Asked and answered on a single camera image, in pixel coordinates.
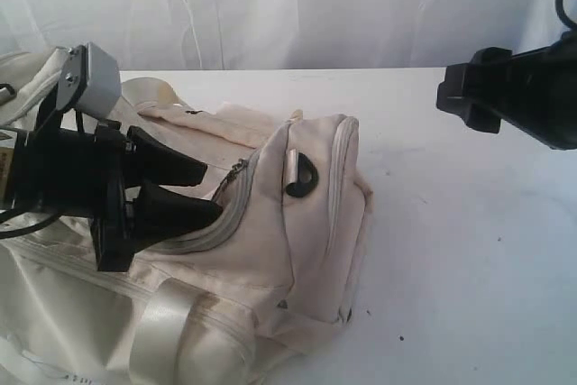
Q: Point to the white sheer curtain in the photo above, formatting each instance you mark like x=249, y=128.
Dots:
x=280, y=34

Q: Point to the cream duffel bag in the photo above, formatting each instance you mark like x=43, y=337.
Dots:
x=272, y=277

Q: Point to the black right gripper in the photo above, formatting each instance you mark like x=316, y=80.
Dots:
x=535, y=91

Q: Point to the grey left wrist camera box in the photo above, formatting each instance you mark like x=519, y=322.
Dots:
x=88, y=84

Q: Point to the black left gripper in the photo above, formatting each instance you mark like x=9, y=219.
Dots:
x=58, y=172

